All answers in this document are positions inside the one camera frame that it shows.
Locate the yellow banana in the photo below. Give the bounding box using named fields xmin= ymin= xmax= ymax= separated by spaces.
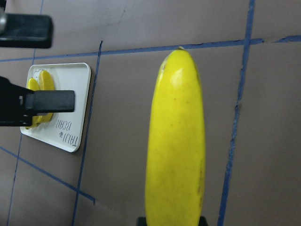
xmin=36 ymin=70 xmax=55 ymax=125
xmin=145 ymin=48 xmax=206 ymax=226
xmin=25 ymin=78 xmax=40 ymax=129

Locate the cream bear print tray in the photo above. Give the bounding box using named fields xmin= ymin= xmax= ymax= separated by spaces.
xmin=20 ymin=63 xmax=91 ymax=153

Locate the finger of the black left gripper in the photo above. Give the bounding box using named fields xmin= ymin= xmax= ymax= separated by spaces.
xmin=0 ymin=13 xmax=52 ymax=49
xmin=0 ymin=77 xmax=75 ymax=127

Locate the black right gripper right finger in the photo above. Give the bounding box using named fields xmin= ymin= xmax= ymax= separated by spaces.
xmin=199 ymin=216 xmax=208 ymax=226

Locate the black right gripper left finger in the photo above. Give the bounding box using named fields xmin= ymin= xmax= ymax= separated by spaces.
xmin=136 ymin=217 xmax=146 ymax=226

